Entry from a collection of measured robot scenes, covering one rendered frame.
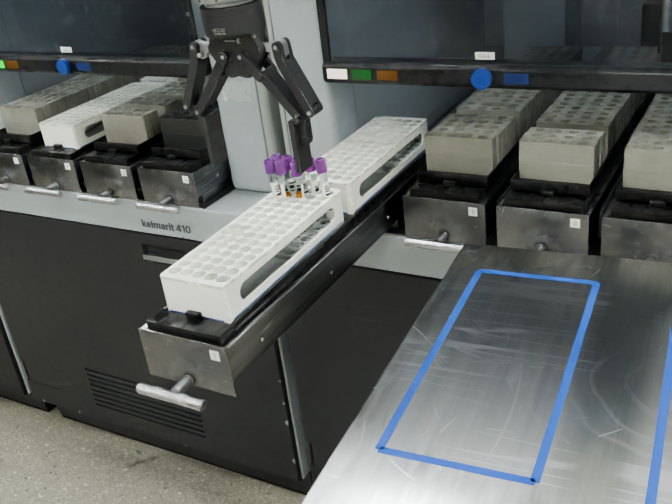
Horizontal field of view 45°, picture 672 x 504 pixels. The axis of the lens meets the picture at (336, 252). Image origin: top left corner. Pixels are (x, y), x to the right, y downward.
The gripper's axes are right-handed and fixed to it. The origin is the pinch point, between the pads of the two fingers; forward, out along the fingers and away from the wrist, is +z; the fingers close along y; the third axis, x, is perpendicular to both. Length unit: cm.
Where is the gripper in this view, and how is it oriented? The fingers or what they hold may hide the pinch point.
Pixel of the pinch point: (259, 157)
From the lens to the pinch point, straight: 106.9
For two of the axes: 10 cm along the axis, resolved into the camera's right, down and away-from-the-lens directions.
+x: 4.7, -4.7, 7.5
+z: 1.3, 8.8, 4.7
